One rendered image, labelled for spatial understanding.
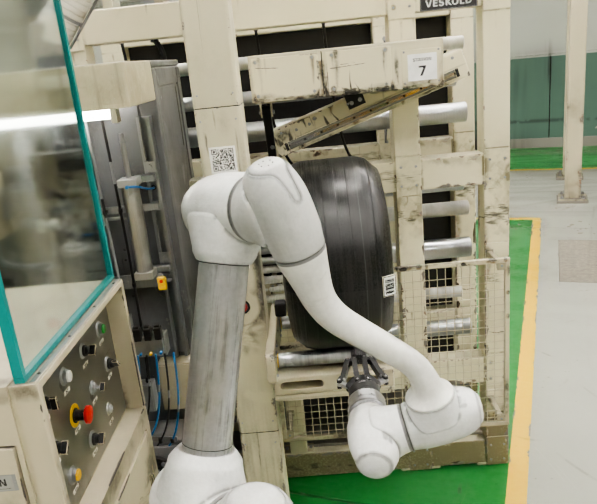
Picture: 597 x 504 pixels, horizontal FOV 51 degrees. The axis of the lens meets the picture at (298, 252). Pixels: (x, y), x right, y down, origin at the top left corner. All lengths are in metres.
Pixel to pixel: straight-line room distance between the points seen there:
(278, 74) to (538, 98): 9.04
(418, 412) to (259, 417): 0.85
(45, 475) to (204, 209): 0.57
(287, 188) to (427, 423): 0.57
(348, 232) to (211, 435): 0.67
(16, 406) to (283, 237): 0.56
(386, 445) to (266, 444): 0.85
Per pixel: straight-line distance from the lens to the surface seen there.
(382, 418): 1.38
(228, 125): 1.79
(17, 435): 1.28
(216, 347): 1.23
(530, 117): 10.92
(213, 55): 1.79
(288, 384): 1.97
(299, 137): 2.18
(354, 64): 2.04
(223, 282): 1.22
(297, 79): 2.03
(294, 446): 2.85
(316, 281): 1.16
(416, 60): 2.06
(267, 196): 1.08
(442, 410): 1.34
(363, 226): 1.67
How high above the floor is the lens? 1.77
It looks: 17 degrees down
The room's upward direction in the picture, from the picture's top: 6 degrees counter-clockwise
